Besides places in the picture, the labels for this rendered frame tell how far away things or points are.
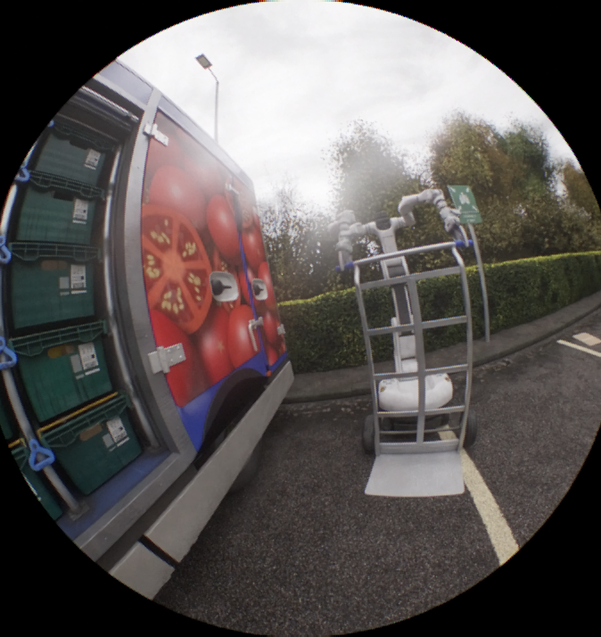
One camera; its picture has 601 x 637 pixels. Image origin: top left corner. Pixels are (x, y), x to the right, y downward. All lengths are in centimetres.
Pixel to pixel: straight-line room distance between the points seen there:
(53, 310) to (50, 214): 34
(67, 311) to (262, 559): 127
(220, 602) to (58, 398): 101
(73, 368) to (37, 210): 55
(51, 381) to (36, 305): 23
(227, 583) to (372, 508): 80
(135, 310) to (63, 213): 50
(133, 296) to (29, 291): 39
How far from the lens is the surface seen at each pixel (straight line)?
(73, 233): 94
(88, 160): 114
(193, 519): 98
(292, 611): 112
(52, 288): 84
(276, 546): 123
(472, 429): 142
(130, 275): 78
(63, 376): 81
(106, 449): 88
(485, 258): 630
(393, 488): 132
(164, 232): 95
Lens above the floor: 108
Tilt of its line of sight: 5 degrees down
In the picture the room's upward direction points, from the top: 12 degrees counter-clockwise
